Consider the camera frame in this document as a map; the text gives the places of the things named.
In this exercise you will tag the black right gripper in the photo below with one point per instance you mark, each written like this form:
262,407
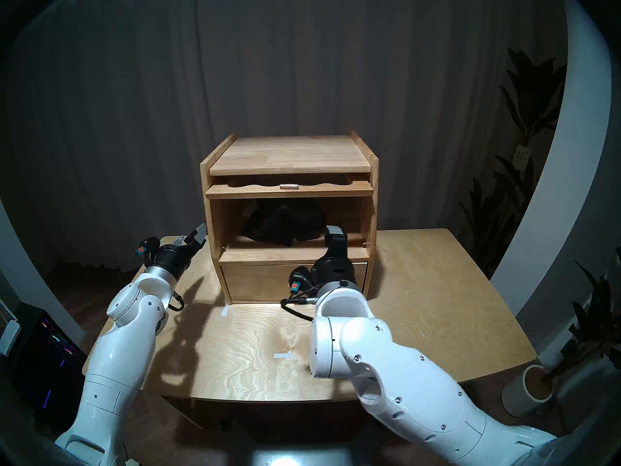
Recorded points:
335,271

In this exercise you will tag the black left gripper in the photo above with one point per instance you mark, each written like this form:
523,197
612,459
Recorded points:
172,261

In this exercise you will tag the black shirt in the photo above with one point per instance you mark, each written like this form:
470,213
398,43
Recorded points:
286,222

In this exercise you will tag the wooden door with wavy window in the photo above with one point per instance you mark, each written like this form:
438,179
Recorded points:
242,191

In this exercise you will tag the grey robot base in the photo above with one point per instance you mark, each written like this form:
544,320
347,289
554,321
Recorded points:
301,457

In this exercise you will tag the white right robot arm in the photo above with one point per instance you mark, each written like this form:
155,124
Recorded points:
398,387

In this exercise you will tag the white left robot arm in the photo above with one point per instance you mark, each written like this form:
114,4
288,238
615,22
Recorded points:
116,363

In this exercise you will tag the wooden cabinet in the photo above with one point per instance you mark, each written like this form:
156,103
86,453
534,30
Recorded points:
291,154

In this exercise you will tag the grey pleated curtain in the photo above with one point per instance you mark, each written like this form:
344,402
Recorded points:
291,57

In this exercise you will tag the black computer tower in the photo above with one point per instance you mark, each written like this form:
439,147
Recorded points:
48,368

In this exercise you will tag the white plant tag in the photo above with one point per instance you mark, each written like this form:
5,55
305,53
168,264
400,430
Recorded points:
522,154

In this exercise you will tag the tall dark leafy plant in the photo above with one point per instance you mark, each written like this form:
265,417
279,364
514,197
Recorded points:
529,101

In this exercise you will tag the white round plant pot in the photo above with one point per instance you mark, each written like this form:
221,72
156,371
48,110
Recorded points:
519,397

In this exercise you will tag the small dark potted plant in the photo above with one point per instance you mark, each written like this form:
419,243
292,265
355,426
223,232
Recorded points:
592,314

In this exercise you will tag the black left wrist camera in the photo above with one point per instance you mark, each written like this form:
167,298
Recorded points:
148,249

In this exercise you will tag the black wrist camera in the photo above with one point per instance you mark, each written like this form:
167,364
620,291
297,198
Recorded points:
148,249
302,278

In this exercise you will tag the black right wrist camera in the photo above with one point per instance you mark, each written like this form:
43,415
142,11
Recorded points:
302,278

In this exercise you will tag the white wall device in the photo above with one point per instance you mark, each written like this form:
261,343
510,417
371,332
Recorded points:
8,339

